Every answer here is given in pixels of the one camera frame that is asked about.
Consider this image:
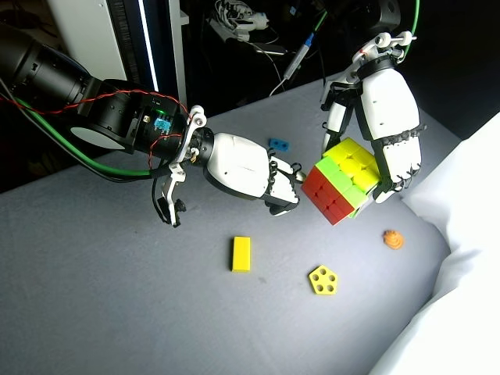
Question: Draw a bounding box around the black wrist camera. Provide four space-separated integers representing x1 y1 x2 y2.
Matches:
155 196 187 229

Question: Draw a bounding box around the yellow pentagon with holes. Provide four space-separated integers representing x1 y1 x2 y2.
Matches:
308 265 339 296

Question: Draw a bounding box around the orange swirl toy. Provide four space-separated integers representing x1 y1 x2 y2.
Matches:
382 230 405 250

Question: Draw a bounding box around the white probe with blue cap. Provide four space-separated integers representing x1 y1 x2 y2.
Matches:
268 33 316 98

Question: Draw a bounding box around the grey table cloth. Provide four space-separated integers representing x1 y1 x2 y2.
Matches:
0 77 463 375

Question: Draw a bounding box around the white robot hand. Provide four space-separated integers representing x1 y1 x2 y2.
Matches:
202 131 305 218
319 67 427 205

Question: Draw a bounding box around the white device with cables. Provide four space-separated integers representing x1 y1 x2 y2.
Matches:
209 0 270 42

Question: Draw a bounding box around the grey flat device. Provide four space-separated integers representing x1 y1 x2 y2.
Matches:
249 41 288 56

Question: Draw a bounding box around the colourful puzzle cube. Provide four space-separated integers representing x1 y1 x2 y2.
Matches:
300 137 382 227

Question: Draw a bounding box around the white sheet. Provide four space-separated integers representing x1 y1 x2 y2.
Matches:
369 111 500 375

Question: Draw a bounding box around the yellow rectangular block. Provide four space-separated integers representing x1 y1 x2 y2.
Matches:
231 235 252 273

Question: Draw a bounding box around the white cabinet with light strip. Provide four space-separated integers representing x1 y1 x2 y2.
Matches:
46 0 191 105

